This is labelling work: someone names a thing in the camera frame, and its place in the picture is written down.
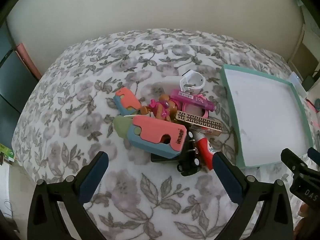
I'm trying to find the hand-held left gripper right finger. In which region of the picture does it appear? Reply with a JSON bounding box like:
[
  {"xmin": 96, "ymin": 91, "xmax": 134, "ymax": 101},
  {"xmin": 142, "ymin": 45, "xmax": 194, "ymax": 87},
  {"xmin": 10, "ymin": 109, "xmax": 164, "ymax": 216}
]
[{"xmin": 212, "ymin": 151, "xmax": 293, "ymax": 240}]

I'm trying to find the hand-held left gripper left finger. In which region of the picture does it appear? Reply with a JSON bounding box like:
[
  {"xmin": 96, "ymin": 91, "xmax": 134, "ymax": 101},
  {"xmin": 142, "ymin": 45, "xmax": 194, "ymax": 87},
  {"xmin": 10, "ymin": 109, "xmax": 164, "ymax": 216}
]
[{"xmin": 27, "ymin": 151, "xmax": 109, "ymax": 240}]

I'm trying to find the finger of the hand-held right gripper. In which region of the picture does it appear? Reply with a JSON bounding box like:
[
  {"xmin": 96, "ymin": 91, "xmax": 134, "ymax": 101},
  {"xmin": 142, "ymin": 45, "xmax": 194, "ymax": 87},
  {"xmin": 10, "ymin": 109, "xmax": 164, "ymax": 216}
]
[
  {"xmin": 280, "ymin": 148, "xmax": 308, "ymax": 178},
  {"xmin": 307, "ymin": 147, "xmax": 320, "ymax": 167}
]

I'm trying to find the red white tube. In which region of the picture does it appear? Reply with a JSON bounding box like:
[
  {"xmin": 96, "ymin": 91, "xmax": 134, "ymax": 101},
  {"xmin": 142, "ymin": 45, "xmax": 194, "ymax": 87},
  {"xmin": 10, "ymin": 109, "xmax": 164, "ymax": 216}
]
[{"xmin": 194, "ymin": 127, "xmax": 217, "ymax": 172}]

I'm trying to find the gold patterned box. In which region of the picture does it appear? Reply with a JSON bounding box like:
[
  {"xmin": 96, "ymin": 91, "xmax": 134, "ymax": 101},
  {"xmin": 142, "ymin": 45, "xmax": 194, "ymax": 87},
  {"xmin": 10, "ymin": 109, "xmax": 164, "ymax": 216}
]
[{"xmin": 174, "ymin": 110, "xmax": 223, "ymax": 136}]

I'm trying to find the teal cardboard box lid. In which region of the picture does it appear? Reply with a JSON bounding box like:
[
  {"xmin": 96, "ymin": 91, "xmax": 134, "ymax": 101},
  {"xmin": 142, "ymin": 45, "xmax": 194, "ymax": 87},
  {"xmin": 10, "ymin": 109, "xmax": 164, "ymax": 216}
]
[{"xmin": 220, "ymin": 64, "xmax": 314, "ymax": 168}]

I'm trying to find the pink wristwatch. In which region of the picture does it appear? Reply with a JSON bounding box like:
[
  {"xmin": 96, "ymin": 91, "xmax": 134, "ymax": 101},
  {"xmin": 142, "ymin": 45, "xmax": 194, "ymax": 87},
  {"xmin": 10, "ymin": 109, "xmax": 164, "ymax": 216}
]
[{"xmin": 179, "ymin": 94, "xmax": 213, "ymax": 118}]

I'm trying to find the large pink blue knife toy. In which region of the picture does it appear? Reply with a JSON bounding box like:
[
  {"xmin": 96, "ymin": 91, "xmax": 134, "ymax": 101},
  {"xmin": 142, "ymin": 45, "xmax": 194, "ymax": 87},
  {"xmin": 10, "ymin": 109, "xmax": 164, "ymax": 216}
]
[{"xmin": 113, "ymin": 114, "xmax": 187, "ymax": 158}]

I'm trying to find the magenta cosmetic box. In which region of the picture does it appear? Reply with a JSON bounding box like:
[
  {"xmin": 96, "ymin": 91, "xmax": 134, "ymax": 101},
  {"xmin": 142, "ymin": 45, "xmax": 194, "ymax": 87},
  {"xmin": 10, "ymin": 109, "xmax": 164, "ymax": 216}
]
[{"xmin": 171, "ymin": 89, "xmax": 215, "ymax": 112}]

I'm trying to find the small pink blue knife toy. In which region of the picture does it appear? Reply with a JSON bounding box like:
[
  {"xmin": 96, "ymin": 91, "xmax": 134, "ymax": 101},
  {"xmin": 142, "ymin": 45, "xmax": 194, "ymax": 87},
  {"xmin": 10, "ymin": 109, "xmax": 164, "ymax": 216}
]
[{"xmin": 113, "ymin": 87, "xmax": 142, "ymax": 115}]

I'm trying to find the brown doll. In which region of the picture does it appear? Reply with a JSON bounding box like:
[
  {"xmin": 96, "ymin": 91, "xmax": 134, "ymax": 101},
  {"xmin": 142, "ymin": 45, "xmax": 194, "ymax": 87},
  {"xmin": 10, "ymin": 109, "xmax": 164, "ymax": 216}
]
[{"xmin": 140, "ymin": 94, "xmax": 179, "ymax": 123}]

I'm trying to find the white charger plug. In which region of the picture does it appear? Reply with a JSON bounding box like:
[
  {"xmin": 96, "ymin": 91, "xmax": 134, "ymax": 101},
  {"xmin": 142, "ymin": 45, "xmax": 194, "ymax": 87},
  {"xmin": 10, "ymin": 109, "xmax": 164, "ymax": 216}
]
[{"xmin": 162, "ymin": 76, "xmax": 184, "ymax": 97}]

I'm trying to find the person's right hand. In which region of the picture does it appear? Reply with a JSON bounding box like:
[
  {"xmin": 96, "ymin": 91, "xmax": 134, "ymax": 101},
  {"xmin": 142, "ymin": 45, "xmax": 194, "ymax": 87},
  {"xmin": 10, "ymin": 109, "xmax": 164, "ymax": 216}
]
[{"xmin": 299, "ymin": 203, "xmax": 312, "ymax": 217}]

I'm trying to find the black toy car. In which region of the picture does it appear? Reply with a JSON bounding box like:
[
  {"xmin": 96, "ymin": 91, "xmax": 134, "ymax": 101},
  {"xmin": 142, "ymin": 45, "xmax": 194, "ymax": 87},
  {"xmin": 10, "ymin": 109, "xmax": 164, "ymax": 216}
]
[{"xmin": 150, "ymin": 130, "xmax": 202, "ymax": 177}]

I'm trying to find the pile of pink trinkets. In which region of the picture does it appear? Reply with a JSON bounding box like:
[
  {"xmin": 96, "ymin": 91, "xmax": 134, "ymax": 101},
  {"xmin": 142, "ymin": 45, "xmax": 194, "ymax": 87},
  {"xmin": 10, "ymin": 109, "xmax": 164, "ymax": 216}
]
[{"xmin": 306, "ymin": 97, "xmax": 320, "ymax": 130}]

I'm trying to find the small dark device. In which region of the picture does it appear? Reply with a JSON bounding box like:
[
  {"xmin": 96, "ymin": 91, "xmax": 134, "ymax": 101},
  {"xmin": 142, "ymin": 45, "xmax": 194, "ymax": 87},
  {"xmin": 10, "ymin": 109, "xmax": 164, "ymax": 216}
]
[{"xmin": 302, "ymin": 76, "xmax": 316, "ymax": 91}]

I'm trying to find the small clear plastic box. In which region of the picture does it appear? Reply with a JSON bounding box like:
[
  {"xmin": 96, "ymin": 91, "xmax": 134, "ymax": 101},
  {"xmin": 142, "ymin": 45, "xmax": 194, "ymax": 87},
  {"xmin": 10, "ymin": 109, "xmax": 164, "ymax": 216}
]
[{"xmin": 290, "ymin": 71, "xmax": 307, "ymax": 97}]

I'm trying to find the grey floral blanket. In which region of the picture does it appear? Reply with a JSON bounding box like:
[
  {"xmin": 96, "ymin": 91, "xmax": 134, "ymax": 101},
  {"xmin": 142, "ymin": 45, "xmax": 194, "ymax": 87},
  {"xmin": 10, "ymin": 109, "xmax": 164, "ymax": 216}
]
[{"xmin": 11, "ymin": 28, "xmax": 320, "ymax": 240}]

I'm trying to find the white wristwatch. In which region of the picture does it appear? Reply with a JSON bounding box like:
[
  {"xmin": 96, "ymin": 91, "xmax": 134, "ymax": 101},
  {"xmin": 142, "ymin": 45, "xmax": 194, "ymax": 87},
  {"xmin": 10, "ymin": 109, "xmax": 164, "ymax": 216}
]
[{"xmin": 179, "ymin": 70, "xmax": 206, "ymax": 93}]

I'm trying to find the white furniture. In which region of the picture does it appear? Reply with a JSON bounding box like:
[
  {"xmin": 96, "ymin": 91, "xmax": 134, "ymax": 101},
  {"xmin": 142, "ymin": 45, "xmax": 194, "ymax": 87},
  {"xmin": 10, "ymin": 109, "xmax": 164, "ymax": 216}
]
[{"xmin": 287, "ymin": 0, "xmax": 320, "ymax": 85}]

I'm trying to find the dark teal cabinet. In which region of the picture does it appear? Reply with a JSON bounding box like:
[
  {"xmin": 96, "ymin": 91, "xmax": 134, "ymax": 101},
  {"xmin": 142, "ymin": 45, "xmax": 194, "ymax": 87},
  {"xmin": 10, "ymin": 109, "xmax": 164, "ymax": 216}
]
[{"xmin": 0, "ymin": 21, "xmax": 39, "ymax": 153}]

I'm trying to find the pink board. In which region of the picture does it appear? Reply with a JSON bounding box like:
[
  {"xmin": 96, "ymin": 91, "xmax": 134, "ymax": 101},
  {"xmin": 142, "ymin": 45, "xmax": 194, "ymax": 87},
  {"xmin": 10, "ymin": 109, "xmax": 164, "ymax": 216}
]
[{"xmin": 15, "ymin": 43, "xmax": 42, "ymax": 80}]

